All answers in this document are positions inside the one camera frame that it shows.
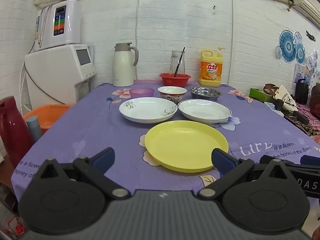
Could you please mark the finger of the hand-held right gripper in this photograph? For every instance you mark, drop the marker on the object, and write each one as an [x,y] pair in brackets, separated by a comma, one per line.
[310,159]

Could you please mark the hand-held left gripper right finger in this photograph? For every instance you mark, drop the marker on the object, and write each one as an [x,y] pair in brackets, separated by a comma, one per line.
[221,160]

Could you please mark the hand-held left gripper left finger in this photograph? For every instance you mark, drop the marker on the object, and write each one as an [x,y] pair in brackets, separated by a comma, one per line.
[103,156]

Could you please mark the yellow plastic plate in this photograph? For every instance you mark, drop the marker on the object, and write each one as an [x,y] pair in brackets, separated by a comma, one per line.
[185,142]

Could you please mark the stainless steel bowl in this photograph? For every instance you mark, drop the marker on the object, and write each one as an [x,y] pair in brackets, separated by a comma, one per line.
[205,93]

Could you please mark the white ceramic bowl patterned outside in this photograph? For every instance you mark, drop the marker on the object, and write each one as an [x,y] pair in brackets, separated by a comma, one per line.
[172,95]

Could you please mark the purple floral tablecloth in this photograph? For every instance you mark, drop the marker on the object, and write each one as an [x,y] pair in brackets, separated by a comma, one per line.
[87,130]

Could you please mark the long black power adapter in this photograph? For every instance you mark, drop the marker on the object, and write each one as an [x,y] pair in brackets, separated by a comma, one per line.
[300,117]

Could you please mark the white plate blue rim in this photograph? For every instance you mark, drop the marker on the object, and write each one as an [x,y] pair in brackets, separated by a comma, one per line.
[203,111]

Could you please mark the large brown bag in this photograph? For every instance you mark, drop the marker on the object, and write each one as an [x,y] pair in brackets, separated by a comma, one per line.
[315,100]

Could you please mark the white plate floral print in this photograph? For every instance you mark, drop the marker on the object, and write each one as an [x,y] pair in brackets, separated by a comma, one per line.
[147,110]

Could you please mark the white blue box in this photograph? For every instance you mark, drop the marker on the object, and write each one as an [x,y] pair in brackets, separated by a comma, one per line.
[271,106]

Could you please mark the black speaker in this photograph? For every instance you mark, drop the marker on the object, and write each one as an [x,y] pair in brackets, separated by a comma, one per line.
[301,92]

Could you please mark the orange plastic basin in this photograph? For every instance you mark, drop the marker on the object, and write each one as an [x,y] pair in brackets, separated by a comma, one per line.
[50,115]

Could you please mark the cream paper tote bag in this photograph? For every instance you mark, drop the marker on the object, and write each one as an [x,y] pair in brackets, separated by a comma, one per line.
[285,96]

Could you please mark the purple plastic bowl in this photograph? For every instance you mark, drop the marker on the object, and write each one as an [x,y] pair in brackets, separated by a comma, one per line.
[141,92]

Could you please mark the grey blue cylinder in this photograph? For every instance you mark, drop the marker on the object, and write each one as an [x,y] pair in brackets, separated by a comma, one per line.
[34,130]

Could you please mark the green box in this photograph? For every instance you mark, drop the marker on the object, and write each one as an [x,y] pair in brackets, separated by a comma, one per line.
[257,93]

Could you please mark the small brown bag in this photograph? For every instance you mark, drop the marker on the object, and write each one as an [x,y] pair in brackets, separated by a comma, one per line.
[270,88]

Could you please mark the yellow detergent bottle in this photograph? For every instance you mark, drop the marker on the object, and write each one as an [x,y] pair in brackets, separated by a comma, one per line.
[210,72]

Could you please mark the white thermal carafe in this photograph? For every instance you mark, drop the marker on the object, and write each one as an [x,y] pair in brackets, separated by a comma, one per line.
[122,67]

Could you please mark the red thermos flask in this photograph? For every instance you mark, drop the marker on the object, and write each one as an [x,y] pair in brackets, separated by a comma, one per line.
[15,135]

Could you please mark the red plastic basket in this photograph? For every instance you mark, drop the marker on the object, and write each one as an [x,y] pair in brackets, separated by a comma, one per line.
[175,80]

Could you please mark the white water purifier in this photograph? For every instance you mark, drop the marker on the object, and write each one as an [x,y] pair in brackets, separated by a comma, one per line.
[55,75]

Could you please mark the clear glass jar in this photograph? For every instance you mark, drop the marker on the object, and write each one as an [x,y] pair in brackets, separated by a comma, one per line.
[182,62]

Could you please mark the medium blue paper fan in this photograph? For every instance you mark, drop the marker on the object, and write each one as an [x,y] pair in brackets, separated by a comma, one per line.
[300,53]

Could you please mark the large blue paper fan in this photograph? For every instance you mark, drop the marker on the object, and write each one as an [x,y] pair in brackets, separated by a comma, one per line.
[288,46]

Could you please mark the white water ionizer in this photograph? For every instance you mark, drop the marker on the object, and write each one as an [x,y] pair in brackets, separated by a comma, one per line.
[67,22]

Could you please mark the white air conditioner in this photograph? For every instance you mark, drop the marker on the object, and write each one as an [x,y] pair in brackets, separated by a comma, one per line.
[307,2]

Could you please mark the black wall hook rack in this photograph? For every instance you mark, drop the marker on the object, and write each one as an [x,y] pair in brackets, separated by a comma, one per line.
[311,35]

